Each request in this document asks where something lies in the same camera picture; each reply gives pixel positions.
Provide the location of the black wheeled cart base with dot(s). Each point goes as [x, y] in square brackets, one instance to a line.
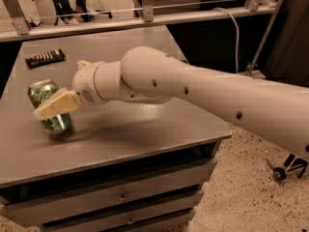
[292, 163]

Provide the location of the grey drawer cabinet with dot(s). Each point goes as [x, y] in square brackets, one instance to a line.
[106, 142]

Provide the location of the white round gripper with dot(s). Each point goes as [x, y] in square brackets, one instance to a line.
[84, 83]

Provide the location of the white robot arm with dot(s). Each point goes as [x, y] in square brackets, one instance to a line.
[277, 112]

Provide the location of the dark chocolate bar wrapper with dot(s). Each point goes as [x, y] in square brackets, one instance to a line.
[46, 58]

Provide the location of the upper grey drawer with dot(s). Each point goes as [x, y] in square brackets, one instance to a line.
[84, 200]

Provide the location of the aluminium frame rail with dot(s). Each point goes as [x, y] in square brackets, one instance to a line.
[50, 25]

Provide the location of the black office chair base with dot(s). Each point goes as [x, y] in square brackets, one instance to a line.
[95, 14]

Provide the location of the green soda can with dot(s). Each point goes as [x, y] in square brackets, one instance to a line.
[41, 94]

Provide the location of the lower grey drawer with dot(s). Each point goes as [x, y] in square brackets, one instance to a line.
[148, 214]

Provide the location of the grey drawer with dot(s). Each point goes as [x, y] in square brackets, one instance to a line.
[84, 200]
[148, 214]

